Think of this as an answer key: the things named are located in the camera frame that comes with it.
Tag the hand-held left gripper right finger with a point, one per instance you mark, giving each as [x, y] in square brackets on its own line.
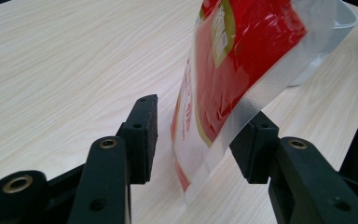
[301, 180]

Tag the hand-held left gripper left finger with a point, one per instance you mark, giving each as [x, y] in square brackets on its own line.
[136, 149]

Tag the red and clear plastic pouch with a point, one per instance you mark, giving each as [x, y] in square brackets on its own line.
[248, 46]

